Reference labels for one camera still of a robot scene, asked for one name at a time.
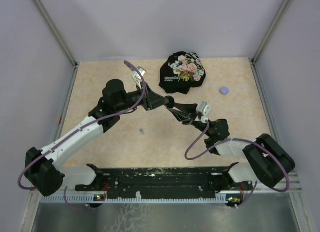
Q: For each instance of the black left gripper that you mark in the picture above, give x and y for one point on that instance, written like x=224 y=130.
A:
x=150 y=99

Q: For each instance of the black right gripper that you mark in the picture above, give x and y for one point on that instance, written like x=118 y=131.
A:
x=185 y=117

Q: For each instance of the black earbud charging case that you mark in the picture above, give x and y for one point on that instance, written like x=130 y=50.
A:
x=170 y=100

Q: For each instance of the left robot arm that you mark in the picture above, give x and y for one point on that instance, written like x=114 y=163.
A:
x=45 y=168

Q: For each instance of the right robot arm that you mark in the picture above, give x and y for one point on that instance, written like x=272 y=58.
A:
x=267 y=162

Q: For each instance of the purple earbud charging case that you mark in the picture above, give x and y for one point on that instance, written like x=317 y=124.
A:
x=224 y=90

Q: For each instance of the black floral folded shirt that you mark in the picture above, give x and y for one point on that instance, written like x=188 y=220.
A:
x=181 y=72

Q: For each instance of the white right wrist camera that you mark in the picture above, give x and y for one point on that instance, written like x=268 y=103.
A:
x=202 y=110

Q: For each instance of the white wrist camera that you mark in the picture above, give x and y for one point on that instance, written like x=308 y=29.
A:
x=202 y=110
x=137 y=74

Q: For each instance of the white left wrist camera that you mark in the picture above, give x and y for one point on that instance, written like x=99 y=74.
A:
x=137 y=74

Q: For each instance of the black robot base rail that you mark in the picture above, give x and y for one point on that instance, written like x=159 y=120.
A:
x=163 y=183

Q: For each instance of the left aluminium frame post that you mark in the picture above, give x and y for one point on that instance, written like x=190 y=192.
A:
x=55 y=32

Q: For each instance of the aluminium frame post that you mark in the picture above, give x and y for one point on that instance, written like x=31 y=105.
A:
x=55 y=32
x=271 y=30

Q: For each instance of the right aluminium frame post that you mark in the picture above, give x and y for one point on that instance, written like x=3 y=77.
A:
x=271 y=30

